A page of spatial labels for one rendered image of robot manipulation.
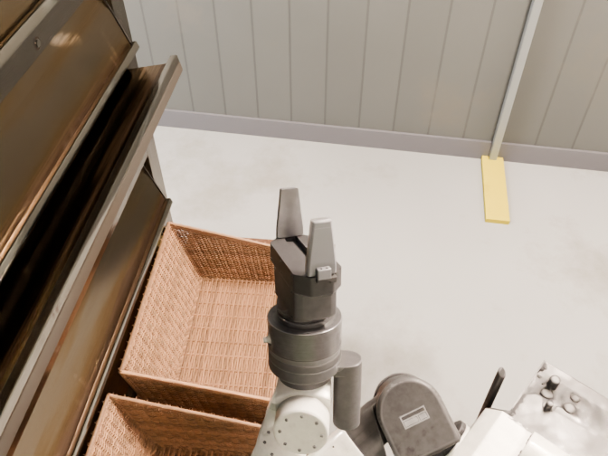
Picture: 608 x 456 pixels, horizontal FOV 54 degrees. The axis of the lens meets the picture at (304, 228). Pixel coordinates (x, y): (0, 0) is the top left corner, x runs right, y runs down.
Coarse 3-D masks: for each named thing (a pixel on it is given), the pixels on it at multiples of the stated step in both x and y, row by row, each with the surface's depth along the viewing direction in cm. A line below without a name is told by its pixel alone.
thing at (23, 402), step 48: (144, 96) 139; (96, 144) 128; (144, 144) 126; (96, 192) 115; (48, 240) 108; (96, 240) 105; (0, 288) 101; (48, 288) 98; (0, 336) 93; (0, 384) 86
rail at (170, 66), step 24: (168, 72) 141; (144, 120) 127; (120, 168) 116; (96, 216) 106; (72, 264) 98; (48, 312) 92; (48, 336) 91; (24, 360) 86; (24, 384) 85; (0, 408) 80; (0, 432) 79
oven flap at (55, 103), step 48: (96, 0) 135; (48, 48) 117; (96, 48) 132; (48, 96) 114; (96, 96) 129; (0, 144) 101; (48, 144) 112; (0, 192) 99; (48, 192) 107; (0, 240) 97
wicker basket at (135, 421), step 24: (120, 408) 150; (144, 408) 149; (168, 408) 148; (192, 408) 150; (96, 432) 140; (120, 432) 150; (144, 432) 160; (168, 432) 158; (192, 432) 157; (216, 432) 156; (240, 432) 154
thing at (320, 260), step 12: (312, 228) 59; (324, 228) 60; (312, 240) 60; (324, 240) 60; (312, 252) 60; (324, 252) 61; (312, 264) 61; (324, 264) 61; (336, 264) 62; (312, 276) 61; (324, 276) 61
